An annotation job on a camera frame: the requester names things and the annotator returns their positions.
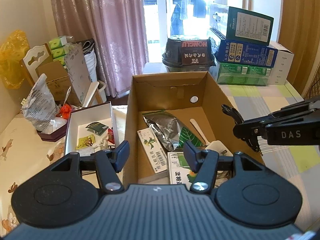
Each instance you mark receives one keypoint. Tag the black food container pack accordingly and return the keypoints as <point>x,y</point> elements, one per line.
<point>184,54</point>

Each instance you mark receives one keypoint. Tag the dark green box top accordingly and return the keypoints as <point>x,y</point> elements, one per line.
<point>249,26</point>

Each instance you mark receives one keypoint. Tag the green tissue packs stack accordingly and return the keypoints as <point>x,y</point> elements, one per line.
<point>59,48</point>

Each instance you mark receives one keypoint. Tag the checkered tablecloth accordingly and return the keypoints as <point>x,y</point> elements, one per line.
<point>299,164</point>

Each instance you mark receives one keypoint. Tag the yellow plastic bag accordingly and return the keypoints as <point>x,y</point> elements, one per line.
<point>12,51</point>

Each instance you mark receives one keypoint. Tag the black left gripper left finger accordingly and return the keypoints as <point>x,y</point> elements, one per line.
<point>109,164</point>

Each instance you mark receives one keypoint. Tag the white cardboard box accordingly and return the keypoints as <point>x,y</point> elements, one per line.
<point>282,65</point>

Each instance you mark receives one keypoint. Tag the blue long carton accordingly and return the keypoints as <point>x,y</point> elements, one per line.
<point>231,51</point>

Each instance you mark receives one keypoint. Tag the small orange toy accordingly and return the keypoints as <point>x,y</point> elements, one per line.
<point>65,111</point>

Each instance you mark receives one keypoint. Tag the brown curtain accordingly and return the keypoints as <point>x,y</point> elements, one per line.
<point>299,32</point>

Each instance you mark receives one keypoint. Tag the paper shopping bag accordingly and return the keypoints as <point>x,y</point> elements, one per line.
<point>81,81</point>

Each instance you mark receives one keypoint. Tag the white power adapter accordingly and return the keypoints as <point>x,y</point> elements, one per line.
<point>220,148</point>

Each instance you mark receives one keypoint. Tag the white green herbal medicine box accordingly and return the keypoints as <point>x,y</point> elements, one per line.
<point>153,149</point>

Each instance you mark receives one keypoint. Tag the white open gift box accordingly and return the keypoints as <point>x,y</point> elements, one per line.
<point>78,126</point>

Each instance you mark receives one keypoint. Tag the cardboard tubes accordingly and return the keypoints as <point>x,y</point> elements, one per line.
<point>247,4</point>

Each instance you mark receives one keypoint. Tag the grey printed plastic bag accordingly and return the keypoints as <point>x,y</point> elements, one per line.
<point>40,107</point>

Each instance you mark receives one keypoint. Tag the green tissue pack carton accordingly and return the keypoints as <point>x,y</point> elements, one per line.
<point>239,74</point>

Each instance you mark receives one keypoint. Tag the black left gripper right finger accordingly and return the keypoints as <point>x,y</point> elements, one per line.
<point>204,164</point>

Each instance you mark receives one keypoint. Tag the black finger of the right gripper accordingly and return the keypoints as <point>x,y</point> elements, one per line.
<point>249,129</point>

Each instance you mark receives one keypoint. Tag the brown cardboard box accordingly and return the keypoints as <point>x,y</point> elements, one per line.
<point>186,95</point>

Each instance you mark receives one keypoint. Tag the pink curtain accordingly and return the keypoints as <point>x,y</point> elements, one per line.
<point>118,29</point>

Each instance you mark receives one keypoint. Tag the white wooden chair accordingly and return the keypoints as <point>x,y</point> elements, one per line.
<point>34,58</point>

